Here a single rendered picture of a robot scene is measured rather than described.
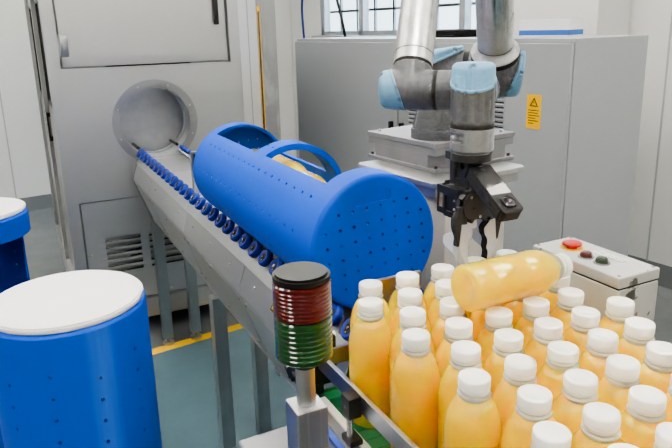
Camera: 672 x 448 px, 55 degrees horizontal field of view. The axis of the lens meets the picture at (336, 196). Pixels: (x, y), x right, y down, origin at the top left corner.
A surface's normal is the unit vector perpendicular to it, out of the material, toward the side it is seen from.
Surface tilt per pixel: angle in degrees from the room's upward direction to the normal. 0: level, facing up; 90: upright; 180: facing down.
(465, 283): 91
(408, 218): 90
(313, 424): 90
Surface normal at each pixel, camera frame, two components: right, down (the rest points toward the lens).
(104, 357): 0.69, 0.17
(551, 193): -0.83, 0.16
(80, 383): 0.42, 0.22
